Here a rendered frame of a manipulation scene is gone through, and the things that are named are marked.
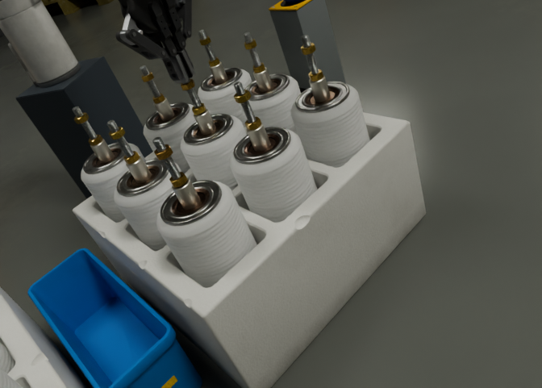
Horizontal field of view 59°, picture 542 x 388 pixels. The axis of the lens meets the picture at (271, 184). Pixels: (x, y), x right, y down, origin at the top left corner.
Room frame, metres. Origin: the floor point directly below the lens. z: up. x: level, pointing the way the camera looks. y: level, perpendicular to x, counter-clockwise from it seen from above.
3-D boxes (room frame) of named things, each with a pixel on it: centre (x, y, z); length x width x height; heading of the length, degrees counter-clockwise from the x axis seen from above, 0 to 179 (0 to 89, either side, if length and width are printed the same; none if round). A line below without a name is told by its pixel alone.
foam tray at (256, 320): (0.63, 0.05, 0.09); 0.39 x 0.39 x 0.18; 31
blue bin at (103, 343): (0.52, 0.30, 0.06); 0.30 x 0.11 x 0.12; 31
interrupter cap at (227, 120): (0.63, 0.05, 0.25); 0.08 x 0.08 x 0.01
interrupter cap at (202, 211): (0.47, 0.09, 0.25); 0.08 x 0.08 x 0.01
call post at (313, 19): (0.84, -0.16, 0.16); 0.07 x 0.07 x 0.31; 31
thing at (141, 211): (0.57, 0.15, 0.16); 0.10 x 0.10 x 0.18
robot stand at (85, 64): (1.02, 0.32, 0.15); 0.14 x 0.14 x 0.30; 57
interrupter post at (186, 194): (0.47, 0.09, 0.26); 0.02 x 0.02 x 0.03
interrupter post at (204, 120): (0.63, 0.05, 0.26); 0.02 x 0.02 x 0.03
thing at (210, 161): (0.63, 0.05, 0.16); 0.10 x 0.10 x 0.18
